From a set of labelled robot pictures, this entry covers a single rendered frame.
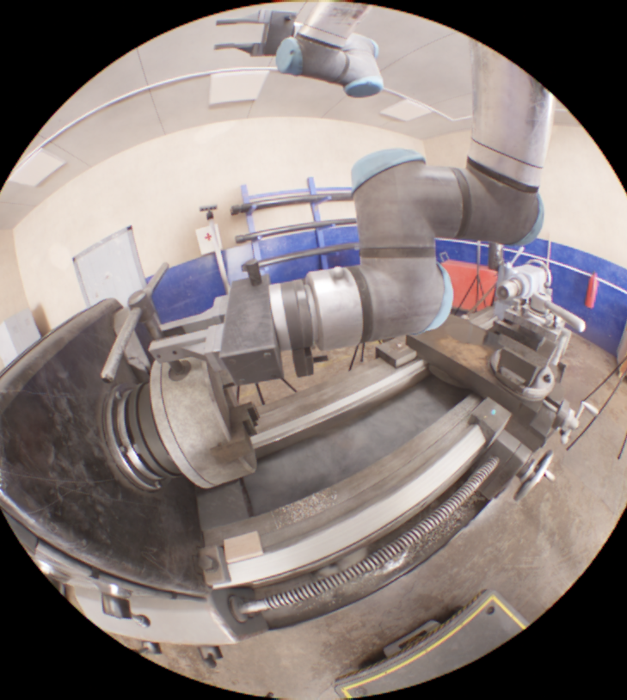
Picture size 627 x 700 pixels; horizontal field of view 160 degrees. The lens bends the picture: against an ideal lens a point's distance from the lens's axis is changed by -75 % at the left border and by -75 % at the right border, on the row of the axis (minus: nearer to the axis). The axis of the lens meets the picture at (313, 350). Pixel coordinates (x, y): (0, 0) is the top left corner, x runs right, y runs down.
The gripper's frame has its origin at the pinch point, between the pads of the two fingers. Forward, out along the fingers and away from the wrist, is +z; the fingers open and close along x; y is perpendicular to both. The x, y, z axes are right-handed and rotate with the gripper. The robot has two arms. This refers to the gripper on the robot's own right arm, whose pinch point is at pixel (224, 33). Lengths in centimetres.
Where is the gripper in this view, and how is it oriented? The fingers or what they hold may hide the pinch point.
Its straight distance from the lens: 64.1
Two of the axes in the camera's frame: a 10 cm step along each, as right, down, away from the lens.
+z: -9.0, 3.3, -2.8
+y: 3.8, 9.1, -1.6
